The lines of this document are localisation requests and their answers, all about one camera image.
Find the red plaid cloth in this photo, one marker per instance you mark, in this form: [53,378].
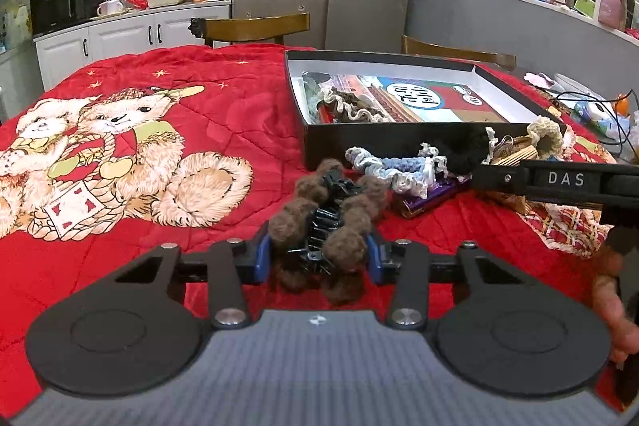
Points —
[564,226]

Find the pink cloth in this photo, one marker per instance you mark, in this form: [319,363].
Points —
[540,80]

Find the purple snack packet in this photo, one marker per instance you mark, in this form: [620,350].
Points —
[429,202]

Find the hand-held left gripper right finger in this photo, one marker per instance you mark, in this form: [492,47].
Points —
[375,259]

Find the cream brown scrunchie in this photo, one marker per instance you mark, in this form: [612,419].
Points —
[349,104]

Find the dark wooden chair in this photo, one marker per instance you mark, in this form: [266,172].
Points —
[249,29]
[449,51]

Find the black countertop oven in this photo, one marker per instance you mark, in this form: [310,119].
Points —
[65,7]

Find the pink pouch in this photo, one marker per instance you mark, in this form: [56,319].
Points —
[613,7]

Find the gold wooden hair comb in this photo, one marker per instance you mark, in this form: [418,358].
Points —
[514,151]

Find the white mug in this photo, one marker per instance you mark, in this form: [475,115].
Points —
[107,8]

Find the brown pom-pom hair claw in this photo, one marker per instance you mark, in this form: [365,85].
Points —
[324,226]

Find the black scrunchie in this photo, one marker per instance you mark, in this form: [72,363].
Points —
[464,154]

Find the red bear printed blanket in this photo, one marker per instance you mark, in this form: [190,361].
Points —
[224,131]

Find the black cardboard box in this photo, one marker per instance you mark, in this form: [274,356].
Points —
[324,146]

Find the small orange item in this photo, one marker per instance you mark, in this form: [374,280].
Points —
[623,105]

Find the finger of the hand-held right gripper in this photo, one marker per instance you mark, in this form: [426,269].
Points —
[499,179]

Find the cream crochet scrunchie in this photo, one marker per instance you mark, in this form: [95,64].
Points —
[536,127]

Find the printed paper sheet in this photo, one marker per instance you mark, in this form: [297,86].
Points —
[424,96]

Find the person's right hand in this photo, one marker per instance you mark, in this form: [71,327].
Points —
[611,301]

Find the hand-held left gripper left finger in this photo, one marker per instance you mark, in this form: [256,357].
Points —
[262,252]

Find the white kitchen cabinet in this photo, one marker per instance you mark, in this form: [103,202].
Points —
[125,36]

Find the blue white scrunchie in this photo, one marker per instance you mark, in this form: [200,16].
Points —
[394,169]

